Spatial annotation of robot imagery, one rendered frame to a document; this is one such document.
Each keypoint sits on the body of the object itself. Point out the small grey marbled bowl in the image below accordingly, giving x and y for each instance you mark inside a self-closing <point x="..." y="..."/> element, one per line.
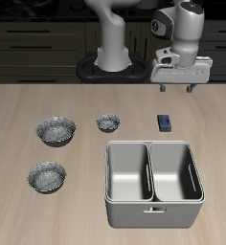
<point x="108" y="122"/>

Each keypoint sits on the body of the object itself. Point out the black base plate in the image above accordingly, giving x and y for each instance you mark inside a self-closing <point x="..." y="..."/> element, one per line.
<point x="86" y="71"/>

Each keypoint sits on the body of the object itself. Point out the dark kitchen cupboards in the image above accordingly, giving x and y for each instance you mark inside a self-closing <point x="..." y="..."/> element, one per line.
<point x="35" y="48"/>

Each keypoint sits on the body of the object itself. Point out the dark blue cream cheese box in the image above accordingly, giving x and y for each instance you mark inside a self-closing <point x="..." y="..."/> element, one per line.
<point x="164" y="123"/>

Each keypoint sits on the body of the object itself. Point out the medium grey marbled bowl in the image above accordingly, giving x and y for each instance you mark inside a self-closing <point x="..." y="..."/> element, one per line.
<point x="47" y="177"/>

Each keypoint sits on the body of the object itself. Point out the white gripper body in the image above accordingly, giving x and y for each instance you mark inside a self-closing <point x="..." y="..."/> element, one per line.
<point x="182" y="72"/>

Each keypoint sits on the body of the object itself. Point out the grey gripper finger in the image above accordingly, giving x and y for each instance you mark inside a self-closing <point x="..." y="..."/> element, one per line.
<point x="162" y="87"/>
<point x="190" y="88"/>

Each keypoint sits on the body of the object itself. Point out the white two-bin basket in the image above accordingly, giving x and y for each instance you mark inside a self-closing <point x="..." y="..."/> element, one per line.
<point x="153" y="185"/>

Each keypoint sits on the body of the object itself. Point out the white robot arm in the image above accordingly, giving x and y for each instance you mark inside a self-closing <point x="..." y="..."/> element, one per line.
<point x="113" y="38"/>

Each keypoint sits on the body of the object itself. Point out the large grey marbled bowl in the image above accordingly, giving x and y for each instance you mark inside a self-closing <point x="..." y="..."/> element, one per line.
<point x="56" y="130"/>

